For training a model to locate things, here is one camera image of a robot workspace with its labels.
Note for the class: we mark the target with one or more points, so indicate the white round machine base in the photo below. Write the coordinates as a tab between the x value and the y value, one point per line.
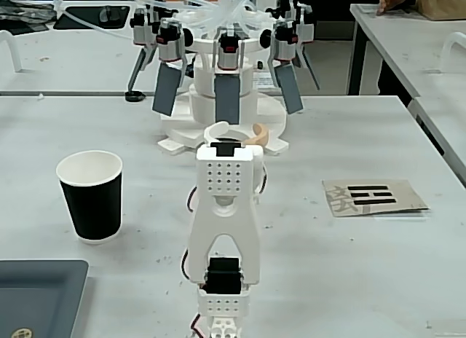
204	105

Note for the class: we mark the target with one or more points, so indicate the clear tube bundle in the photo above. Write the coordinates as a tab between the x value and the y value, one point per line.
225	10

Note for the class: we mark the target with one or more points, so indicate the small printed paper label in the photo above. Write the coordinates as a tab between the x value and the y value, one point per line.
262	79

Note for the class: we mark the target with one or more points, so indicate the black round cap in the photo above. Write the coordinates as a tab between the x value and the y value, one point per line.
134	96

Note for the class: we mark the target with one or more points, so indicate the brown paper bag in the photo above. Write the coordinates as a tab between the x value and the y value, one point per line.
440	3

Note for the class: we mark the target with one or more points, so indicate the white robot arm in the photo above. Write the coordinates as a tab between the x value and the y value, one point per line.
225	214

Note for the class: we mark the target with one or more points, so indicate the dark crumpled plastic clutter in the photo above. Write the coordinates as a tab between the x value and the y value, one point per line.
22	12

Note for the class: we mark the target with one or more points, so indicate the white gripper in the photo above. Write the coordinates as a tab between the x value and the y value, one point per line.
218	130

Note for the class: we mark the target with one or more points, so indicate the pump unit with gray paddle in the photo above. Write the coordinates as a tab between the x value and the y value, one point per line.
167	90
227	97
289	90

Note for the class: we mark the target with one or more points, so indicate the gray plastic tray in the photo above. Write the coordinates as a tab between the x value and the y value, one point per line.
36	298

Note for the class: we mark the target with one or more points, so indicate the printed cardboard card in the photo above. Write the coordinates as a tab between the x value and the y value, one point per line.
400	192

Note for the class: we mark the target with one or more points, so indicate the black paper cup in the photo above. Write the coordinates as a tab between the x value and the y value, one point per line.
92	210

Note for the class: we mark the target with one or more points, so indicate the white side table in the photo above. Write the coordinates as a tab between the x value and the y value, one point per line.
400	43

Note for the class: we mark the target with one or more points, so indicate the pump unit with thin leg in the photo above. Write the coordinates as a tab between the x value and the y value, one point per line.
140	32
306	28

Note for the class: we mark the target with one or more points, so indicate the printed paper sheets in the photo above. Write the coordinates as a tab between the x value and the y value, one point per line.
398	11

